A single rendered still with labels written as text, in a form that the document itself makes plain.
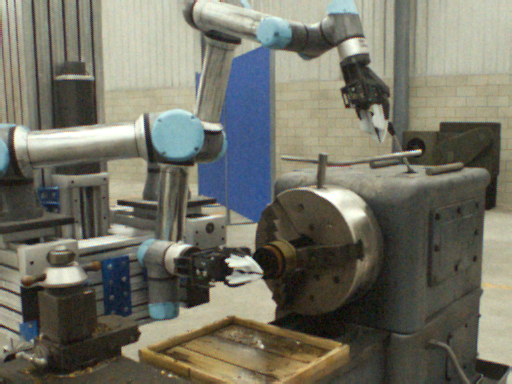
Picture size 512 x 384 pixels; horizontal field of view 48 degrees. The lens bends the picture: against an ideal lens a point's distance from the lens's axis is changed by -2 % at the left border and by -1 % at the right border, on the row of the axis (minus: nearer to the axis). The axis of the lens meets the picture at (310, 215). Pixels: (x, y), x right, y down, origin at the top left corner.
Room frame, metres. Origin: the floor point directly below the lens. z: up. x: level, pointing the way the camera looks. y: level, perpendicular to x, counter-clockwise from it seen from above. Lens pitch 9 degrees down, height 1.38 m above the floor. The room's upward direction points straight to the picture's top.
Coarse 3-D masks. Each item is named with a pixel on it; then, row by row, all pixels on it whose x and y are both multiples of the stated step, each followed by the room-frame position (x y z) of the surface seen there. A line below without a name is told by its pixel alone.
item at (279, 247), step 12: (276, 240) 1.31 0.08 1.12; (264, 252) 1.26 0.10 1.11; (276, 252) 1.25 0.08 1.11; (288, 252) 1.27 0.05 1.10; (264, 264) 1.29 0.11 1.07; (276, 264) 1.24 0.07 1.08; (288, 264) 1.26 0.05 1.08; (264, 276) 1.26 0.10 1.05; (276, 276) 1.25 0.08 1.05; (288, 276) 1.29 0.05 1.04
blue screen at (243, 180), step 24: (264, 48) 6.50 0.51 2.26; (240, 72) 7.41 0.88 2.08; (264, 72) 6.50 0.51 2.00; (240, 96) 7.43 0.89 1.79; (264, 96) 6.51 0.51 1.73; (240, 120) 7.44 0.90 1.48; (264, 120) 6.52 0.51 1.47; (240, 144) 7.46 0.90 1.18; (264, 144) 6.53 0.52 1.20; (216, 168) 8.74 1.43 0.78; (240, 168) 7.47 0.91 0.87; (264, 168) 6.53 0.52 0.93; (216, 192) 8.77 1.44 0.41; (240, 192) 7.49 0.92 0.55; (264, 192) 6.54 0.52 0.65
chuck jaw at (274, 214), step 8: (272, 208) 1.38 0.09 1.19; (280, 208) 1.40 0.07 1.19; (264, 216) 1.39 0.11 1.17; (272, 216) 1.38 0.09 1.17; (280, 216) 1.38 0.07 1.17; (288, 216) 1.40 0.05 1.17; (272, 224) 1.35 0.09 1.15; (280, 224) 1.36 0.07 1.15; (288, 224) 1.38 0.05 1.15; (272, 232) 1.35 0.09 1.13; (280, 232) 1.34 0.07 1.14; (288, 232) 1.36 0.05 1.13; (296, 232) 1.38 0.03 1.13; (272, 240) 1.33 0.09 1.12; (288, 240) 1.34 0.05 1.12; (296, 240) 1.37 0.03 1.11
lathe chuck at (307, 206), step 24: (288, 192) 1.40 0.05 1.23; (312, 192) 1.36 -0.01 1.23; (336, 192) 1.39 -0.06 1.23; (312, 216) 1.36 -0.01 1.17; (336, 216) 1.32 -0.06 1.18; (360, 216) 1.35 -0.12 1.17; (264, 240) 1.45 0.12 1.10; (336, 240) 1.31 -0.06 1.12; (360, 240) 1.31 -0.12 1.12; (336, 264) 1.31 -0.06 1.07; (360, 264) 1.29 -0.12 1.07; (312, 288) 1.36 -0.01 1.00; (336, 288) 1.31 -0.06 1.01; (360, 288) 1.33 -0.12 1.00; (312, 312) 1.36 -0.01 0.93
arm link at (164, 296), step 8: (152, 280) 1.33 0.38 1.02; (160, 280) 1.32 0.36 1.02; (168, 280) 1.33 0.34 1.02; (176, 280) 1.35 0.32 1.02; (152, 288) 1.33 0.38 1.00; (160, 288) 1.32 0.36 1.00; (168, 288) 1.33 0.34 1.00; (176, 288) 1.34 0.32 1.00; (152, 296) 1.33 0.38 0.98; (160, 296) 1.32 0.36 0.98; (168, 296) 1.33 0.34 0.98; (176, 296) 1.34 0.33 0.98; (152, 304) 1.32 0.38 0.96; (160, 304) 1.32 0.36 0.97; (168, 304) 1.32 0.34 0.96; (176, 304) 1.34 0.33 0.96; (152, 312) 1.33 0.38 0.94; (160, 312) 1.32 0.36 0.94; (168, 312) 1.33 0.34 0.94; (176, 312) 1.34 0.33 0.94; (160, 320) 1.33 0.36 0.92
